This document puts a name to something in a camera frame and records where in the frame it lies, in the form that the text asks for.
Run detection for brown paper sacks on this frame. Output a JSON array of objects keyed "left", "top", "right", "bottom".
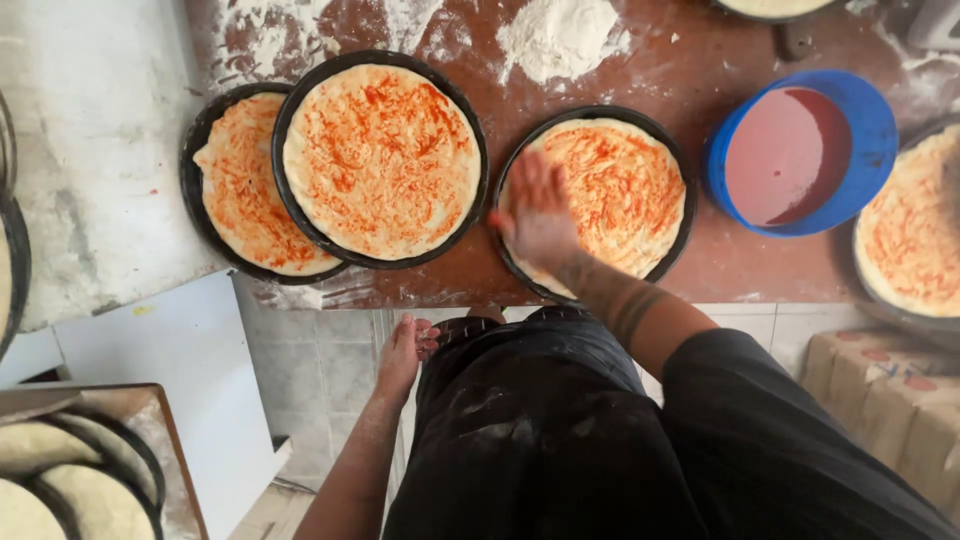
[{"left": 798, "top": 327, "right": 960, "bottom": 520}]

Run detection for blue plastic bucket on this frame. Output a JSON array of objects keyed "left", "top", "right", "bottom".
[{"left": 702, "top": 69, "right": 900, "bottom": 240}]

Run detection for black round baking pan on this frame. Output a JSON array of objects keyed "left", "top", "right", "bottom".
[
  {"left": 850, "top": 114, "right": 960, "bottom": 336},
  {"left": 710, "top": 0, "right": 839, "bottom": 25},
  {"left": 491, "top": 104, "right": 699, "bottom": 306},
  {"left": 179, "top": 81, "right": 354, "bottom": 288},
  {"left": 270, "top": 49, "right": 491, "bottom": 272}
]

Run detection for wooden tray of dough pans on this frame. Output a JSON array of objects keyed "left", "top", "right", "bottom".
[{"left": 0, "top": 382, "right": 210, "bottom": 540}]

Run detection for stack of black pans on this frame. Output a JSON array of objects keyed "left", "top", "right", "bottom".
[{"left": 0, "top": 88, "right": 33, "bottom": 363}]

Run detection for person's black apron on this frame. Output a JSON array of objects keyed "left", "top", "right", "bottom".
[{"left": 381, "top": 306, "right": 960, "bottom": 540}]

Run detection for heap of white flour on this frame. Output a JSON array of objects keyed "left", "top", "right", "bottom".
[{"left": 494, "top": 0, "right": 633, "bottom": 86}]

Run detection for person's left hand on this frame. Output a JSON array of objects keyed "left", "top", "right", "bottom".
[{"left": 374, "top": 312, "right": 443, "bottom": 403}]

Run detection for person's right hand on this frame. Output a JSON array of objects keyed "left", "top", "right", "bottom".
[{"left": 488, "top": 147, "right": 585, "bottom": 273}]

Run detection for plain pizza dough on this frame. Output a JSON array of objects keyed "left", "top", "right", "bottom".
[{"left": 717, "top": 0, "right": 834, "bottom": 20}]

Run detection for sauced pizza dough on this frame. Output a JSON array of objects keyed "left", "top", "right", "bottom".
[
  {"left": 855, "top": 124, "right": 960, "bottom": 319},
  {"left": 498, "top": 117, "right": 688, "bottom": 300},
  {"left": 282, "top": 63, "right": 483, "bottom": 262},
  {"left": 192, "top": 91, "right": 345, "bottom": 278}
]

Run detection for white board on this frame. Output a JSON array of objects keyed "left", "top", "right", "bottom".
[{"left": 0, "top": 268, "right": 294, "bottom": 540}]

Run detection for red tomato sauce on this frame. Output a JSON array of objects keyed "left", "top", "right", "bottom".
[{"left": 723, "top": 87, "right": 854, "bottom": 228}]

